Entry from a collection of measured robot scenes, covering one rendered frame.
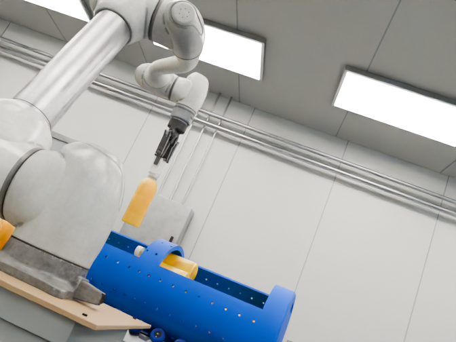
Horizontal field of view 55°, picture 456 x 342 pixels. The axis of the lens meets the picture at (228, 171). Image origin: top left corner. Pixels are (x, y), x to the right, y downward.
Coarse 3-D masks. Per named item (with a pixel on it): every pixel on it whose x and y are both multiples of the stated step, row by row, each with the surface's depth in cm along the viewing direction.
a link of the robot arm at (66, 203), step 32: (32, 160) 80; (64, 160) 81; (96, 160) 82; (32, 192) 78; (64, 192) 78; (96, 192) 80; (32, 224) 77; (64, 224) 77; (96, 224) 80; (64, 256) 77
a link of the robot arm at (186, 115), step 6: (174, 108) 174; (180, 108) 172; (186, 108) 172; (174, 114) 172; (180, 114) 172; (186, 114) 172; (192, 114) 174; (180, 120) 173; (186, 120) 172; (192, 120) 176
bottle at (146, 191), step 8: (152, 176) 169; (144, 184) 167; (152, 184) 167; (136, 192) 167; (144, 192) 166; (152, 192) 167; (136, 200) 165; (144, 200) 165; (128, 208) 165; (136, 208) 164; (144, 208) 166; (128, 216) 164; (136, 216) 164; (144, 216) 167; (136, 224) 164
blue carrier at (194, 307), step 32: (96, 256) 136; (128, 256) 135; (160, 256) 135; (128, 288) 131; (160, 288) 129; (192, 288) 128; (224, 288) 151; (160, 320) 128; (192, 320) 125; (224, 320) 123; (256, 320) 121; (288, 320) 141
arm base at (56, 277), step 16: (16, 240) 77; (0, 256) 75; (16, 256) 75; (32, 256) 75; (48, 256) 75; (16, 272) 73; (32, 272) 74; (48, 272) 75; (64, 272) 77; (80, 272) 80; (48, 288) 72; (64, 288) 74; (80, 288) 79; (96, 288) 80; (96, 304) 80
